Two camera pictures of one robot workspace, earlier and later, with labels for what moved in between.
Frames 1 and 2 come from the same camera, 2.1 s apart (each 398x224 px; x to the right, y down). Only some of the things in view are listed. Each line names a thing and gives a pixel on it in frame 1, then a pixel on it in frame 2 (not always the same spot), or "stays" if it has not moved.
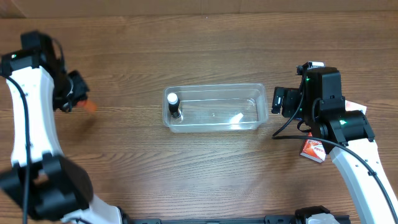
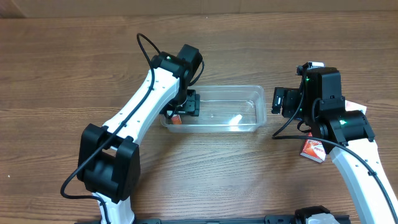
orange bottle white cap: (87, 105) -> (176, 119)
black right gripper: (288, 101) stays
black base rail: (125, 218) stays
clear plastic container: (218, 108) stays
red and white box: (314, 150) stays
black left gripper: (78, 88) -> (189, 106)
